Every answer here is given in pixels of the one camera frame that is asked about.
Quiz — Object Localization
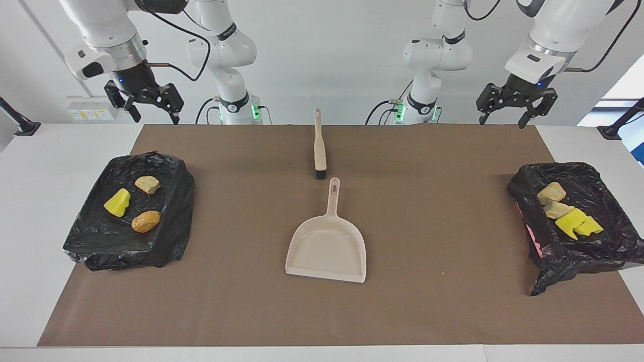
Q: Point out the pale crusty bread piece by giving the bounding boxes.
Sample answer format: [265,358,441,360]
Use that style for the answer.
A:
[134,175,160,195]

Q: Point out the black clamp stand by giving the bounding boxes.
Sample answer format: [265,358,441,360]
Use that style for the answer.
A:
[597,97,644,141]
[0,97,41,137]

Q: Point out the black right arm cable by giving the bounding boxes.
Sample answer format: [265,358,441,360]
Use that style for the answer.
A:
[136,0,212,82]

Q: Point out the left arm base cable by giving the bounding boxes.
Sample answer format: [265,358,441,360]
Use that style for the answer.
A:
[366,100,398,125]

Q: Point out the brown table mat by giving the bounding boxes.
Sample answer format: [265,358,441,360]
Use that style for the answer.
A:
[38,124,644,347]

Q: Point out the yellow cheese wedge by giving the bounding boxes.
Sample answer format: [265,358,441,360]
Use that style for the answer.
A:
[104,188,131,218]

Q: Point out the large notched yellow sponge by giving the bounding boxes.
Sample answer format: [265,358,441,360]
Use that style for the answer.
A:
[554,208,588,241]

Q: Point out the beige plastic dustpan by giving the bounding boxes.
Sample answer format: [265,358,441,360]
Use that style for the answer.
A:
[285,177,367,284]

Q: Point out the white wall socket box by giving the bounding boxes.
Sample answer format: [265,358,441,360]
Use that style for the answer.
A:
[66,96,119,121]

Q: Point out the beige brush black bristles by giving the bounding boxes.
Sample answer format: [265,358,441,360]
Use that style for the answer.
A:
[313,108,328,180]

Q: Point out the small yellow sponge piece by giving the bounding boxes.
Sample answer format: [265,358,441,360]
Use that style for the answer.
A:
[574,215,604,237]

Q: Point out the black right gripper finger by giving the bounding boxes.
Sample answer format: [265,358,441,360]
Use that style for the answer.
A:
[104,80,141,123]
[157,83,185,126]

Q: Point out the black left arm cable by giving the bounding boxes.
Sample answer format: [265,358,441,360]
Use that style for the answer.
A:
[563,0,644,73]

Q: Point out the pink bin with black bag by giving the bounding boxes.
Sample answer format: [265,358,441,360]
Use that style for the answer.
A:
[507,161,644,297]

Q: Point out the orange striped croissant piece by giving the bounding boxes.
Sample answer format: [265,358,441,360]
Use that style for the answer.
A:
[543,201,576,220]

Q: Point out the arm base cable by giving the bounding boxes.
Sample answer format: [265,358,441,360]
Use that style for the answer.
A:
[195,98,222,125]
[366,100,398,125]

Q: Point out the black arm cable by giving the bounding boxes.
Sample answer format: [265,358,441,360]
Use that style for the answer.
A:
[136,0,212,82]
[563,0,644,73]

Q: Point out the brown bread nugget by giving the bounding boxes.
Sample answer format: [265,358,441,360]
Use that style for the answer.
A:
[131,210,162,233]

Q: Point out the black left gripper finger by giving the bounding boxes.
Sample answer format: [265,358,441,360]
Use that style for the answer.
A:
[518,88,558,129]
[476,82,510,126]

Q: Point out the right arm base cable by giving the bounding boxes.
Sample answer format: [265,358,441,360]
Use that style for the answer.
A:
[195,98,222,125]

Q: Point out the bin fully wrapped black bag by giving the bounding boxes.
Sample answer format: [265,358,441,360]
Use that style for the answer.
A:
[63,151,195,272]

